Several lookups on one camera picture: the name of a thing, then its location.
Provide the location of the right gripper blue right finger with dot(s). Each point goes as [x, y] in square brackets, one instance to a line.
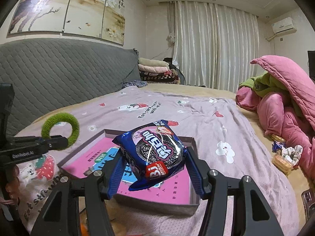
[198, 171]

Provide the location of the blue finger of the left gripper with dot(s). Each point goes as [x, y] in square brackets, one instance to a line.
[56, 142]

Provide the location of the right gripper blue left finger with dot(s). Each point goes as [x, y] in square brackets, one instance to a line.
[116, 175]

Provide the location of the blue Oreo cookie packet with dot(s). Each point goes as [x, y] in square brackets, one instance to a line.
[154, 153]

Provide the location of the beige mesh drawstring pouch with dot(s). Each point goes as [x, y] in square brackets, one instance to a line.
[113, 210]

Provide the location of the person's left hand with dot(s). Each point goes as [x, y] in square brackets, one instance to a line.
[12, 186]

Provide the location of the pink and blue book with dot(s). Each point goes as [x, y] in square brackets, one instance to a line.
[93, 154]

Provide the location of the grey shallow cardboard box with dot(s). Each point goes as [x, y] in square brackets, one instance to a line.
[169, 209]

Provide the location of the lilac strawberry print bedsheet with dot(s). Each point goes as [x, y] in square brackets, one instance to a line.
[224, 139]

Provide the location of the grey quilted headboard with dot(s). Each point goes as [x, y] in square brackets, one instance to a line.
[52, 73]

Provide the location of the pink quilted comforter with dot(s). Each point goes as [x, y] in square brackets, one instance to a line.
[277, 116]

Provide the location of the stack of folded blankets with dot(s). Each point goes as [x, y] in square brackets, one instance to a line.
[157, 71]

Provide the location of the green garment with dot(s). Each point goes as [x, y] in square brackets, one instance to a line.
[265, 84]

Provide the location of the white pleated curtain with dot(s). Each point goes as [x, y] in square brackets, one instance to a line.
[213, 44]

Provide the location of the blossom tree wall painting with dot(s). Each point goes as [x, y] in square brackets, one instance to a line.
[101, 19]

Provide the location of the black wall television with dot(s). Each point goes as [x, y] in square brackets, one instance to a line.
[311, 64]

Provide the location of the white wall air conditioner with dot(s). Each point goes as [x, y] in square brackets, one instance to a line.
[284, 26]

